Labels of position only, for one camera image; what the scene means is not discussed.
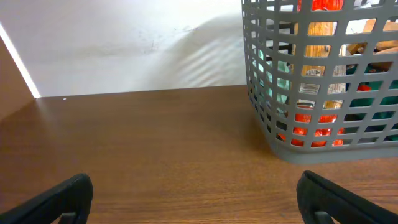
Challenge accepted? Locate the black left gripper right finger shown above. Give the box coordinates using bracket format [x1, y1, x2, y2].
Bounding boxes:
[296, 170, 397, 223]

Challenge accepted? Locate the mint green snack wrapper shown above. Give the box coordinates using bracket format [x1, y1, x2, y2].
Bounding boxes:
[248, 45, 291, 118]

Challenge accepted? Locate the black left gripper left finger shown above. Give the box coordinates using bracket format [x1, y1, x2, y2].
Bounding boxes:
[1, 174, 93, 224]

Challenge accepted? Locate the grey plastic basket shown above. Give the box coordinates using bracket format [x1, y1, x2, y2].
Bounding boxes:
[241, 1, 397, 164]

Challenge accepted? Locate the beige brown snack pouch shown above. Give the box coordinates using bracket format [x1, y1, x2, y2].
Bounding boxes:
[346, 19, 397, 73]

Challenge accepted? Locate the green snack bag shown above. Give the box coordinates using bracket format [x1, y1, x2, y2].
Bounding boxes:
[343, 64, 397, 144]

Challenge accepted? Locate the orange spaghetti pasta package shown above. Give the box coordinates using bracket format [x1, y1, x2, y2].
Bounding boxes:
[278, 0, 346, 147]

